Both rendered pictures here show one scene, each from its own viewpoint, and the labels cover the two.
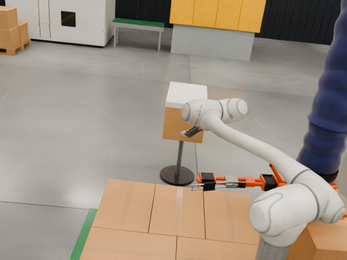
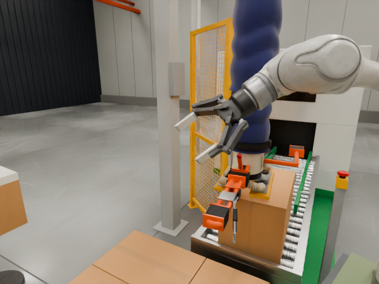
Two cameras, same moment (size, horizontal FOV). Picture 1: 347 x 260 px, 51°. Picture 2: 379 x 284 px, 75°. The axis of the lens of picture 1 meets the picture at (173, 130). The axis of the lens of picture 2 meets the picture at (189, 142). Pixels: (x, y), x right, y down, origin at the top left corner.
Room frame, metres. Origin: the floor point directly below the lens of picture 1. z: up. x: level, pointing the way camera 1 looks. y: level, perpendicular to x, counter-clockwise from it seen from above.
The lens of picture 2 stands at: (1.40, 0.50, 1.70)
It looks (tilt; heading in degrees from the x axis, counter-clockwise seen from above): 16 degrees down; 299
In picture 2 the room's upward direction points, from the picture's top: straight up
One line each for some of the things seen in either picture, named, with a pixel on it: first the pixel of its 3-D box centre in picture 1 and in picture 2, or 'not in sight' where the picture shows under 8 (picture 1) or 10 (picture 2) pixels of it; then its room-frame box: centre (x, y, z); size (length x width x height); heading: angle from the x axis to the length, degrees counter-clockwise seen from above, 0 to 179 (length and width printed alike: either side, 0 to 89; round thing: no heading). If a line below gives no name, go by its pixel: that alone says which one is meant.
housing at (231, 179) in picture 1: (231, 181); (227, 200); (1.70, -0.35, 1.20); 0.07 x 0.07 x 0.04; 7
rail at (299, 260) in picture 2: not in sight; (311, 199); (1.43, -1.95, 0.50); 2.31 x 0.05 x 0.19; 90
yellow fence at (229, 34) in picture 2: not in sight; (206, 134); (2.48, -1.78, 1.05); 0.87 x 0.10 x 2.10; 142
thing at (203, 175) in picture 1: (206, 179); (216, 216); (1.69, -0.21, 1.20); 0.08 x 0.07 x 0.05; 97
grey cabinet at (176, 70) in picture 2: not in sight; (177, 79); (2.67, -1.52, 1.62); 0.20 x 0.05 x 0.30; 90
